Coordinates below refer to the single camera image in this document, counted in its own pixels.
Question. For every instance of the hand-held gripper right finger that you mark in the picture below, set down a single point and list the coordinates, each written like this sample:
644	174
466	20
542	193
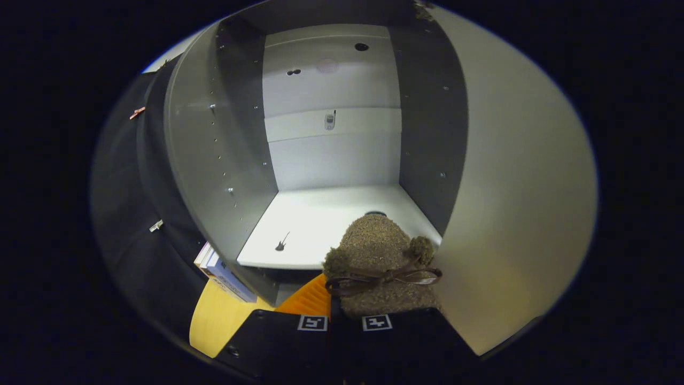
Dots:
406	342

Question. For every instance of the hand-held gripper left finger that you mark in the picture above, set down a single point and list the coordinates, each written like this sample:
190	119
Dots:
278	345

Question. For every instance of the brown fuzzy shoe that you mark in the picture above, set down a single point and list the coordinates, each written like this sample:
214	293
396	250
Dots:
374	246

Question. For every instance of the beige shoe cabinet door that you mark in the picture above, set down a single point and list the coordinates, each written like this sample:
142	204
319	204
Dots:
523	187

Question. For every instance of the grey shoe cabinet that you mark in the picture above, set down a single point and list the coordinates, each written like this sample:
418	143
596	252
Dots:
214	133

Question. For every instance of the white cabinet shelf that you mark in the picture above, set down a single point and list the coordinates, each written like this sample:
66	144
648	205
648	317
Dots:
315	219

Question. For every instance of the blue book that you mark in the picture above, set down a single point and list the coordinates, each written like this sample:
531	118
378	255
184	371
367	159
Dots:
230	278

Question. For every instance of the white book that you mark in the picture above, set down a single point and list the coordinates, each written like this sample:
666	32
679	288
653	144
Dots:
202	255

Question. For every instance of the silver clip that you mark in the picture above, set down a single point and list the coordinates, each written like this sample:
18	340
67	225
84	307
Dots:
156	225

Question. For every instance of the black backdrop cloth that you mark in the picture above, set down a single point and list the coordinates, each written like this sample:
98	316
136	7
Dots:
123	214

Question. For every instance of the orange clip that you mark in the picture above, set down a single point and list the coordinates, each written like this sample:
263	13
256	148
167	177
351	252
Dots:
137	113

